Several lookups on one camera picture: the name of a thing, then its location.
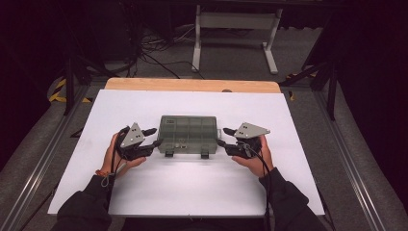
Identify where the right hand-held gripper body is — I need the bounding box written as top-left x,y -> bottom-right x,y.
230,121 -> 271,160

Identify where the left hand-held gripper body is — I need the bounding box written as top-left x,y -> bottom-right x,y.
115,121 -> 152,162

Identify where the grey transparent plastic compartment box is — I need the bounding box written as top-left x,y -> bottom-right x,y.
157,115 -> 223,160

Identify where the person's right hand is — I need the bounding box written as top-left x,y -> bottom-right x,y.
231,134 -> 275,179

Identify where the person's left hand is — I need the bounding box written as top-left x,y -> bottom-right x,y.
100,132 -> 148,178

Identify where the yellow black floor tape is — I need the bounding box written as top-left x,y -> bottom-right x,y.
286,72 -> 319,102
47,78 -> 93,104

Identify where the black tripod stand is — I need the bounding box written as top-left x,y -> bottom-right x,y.
63,53 -> 112,117
278,60 -> 339,122

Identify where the white metal stand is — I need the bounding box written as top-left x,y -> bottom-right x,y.
191,4 -> 284,76

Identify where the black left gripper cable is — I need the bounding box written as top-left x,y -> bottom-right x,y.
110,125 -> 132,181

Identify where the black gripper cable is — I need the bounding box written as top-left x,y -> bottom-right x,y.
242,143 -> 274,231
110,125 -> 132,181

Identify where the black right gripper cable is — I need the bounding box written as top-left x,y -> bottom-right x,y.
242,143 -> 274,231

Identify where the red string bracelet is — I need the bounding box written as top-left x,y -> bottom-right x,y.
94,168 -> 112,179

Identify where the bundle of black floor cables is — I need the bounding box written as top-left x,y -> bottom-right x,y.
121,22 -> 206,80

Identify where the aluminium floor rail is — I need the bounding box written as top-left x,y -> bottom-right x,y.
312,90 -> 399,231
0,81 -> 97,231

